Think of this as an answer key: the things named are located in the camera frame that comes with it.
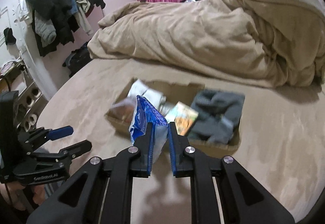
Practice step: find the white socks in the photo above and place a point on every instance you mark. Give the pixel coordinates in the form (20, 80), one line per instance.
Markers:
(155, 97)

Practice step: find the dark grey grip socks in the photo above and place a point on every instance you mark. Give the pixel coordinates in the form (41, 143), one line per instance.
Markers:
(219, 114)

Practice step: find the cardboard box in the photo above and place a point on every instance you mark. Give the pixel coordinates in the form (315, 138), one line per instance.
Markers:
(174, 93)

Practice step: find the person left hand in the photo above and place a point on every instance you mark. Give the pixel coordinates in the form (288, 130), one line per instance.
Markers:
(13, 194)

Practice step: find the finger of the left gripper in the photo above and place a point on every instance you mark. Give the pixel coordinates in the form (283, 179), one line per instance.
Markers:
(37, 137)
(69, 153)

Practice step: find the beige bed sheet mattress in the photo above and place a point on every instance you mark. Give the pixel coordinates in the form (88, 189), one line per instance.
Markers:
(282, 130)

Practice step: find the clothes pile on rack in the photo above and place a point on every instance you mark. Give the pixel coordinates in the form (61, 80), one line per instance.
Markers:
(54, 21)

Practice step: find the clear snack bag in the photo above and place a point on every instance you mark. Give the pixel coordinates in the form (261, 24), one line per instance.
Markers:
(123, 110)

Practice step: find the blue tissue pack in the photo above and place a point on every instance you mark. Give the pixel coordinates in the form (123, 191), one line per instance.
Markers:
(145, 113)

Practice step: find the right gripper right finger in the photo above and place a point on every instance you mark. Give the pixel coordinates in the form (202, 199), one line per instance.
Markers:
(222, 191)

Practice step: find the black bag on floor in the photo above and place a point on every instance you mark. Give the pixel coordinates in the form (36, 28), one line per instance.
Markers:
(77, 59)

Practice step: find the beige duvet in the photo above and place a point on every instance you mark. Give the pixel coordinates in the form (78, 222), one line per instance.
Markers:
(266, 43)

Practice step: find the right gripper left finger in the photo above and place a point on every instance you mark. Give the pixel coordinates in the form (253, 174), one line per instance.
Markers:
(101, 190)

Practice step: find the shoe rack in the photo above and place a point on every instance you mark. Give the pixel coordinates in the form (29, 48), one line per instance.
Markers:
(31, 101)

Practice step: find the cartoon snack packet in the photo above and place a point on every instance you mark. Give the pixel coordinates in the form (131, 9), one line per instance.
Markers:
(183, 116)

